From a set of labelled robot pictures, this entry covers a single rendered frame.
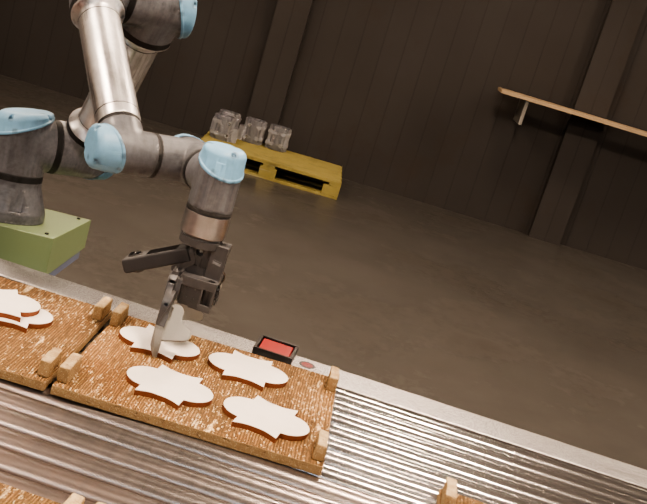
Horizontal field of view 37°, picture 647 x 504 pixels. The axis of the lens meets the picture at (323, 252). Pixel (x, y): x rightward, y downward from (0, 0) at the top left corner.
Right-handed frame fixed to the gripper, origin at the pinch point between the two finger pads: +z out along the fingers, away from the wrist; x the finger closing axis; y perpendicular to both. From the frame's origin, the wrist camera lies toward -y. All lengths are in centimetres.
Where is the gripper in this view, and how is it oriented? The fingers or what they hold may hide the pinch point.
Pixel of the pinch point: (159, 341)
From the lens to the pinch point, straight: 166.9
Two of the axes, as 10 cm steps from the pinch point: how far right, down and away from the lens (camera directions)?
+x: 0.8, -2.4, 9.7
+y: 9.5, 3.0, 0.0
